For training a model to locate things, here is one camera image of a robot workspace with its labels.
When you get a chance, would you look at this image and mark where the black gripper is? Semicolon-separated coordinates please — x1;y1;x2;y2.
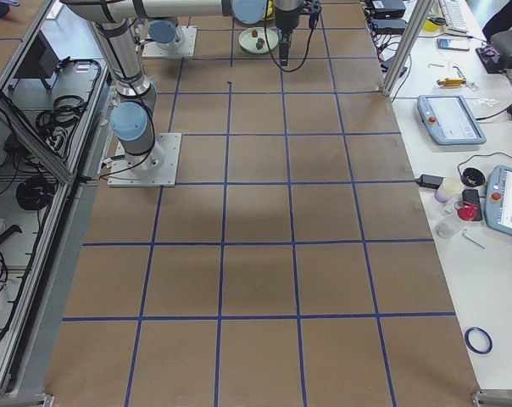
274;8;301;66

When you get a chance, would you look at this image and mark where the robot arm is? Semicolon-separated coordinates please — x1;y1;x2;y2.
148;20;185;49
61;0;321;121

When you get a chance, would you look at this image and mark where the light green plate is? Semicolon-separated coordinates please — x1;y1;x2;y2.
238;27;278;54

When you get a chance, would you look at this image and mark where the yellow tool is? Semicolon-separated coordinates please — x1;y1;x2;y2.
437;78;466;87

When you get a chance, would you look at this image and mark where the smartphone on table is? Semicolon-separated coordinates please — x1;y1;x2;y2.
437;38;470;52

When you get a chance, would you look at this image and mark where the far teach pendant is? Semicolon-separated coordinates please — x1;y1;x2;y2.
417;95;487;145

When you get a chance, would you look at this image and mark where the teach pendant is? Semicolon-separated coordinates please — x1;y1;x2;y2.
417;95;487;145
484;165;512;236

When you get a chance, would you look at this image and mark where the black power adapter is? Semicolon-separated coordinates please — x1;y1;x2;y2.
415;174;444;190

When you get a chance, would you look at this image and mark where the white paper cup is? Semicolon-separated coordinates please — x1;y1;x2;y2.
434;177;464;204

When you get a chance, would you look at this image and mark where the red round object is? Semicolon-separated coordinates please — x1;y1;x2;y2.
455;201;478;221

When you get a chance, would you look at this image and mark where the allen key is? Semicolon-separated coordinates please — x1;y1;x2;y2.
461;229;486;250

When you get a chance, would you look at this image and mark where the near teach pendant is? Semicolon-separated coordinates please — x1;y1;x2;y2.
484;165;512;236

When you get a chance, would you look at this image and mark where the blue tape roll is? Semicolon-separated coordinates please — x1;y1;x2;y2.
464;326;493;355

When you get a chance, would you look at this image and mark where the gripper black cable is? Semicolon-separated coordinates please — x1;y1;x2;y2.
267;16;317;73

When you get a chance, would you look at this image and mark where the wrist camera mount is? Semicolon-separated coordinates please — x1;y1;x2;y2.
301;0;322;30

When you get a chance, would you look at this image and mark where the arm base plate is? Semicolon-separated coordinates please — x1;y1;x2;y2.
142;25;198;59
107;133;182;187

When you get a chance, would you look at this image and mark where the aluminium frame post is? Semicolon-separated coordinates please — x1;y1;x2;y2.
381;0;433;97

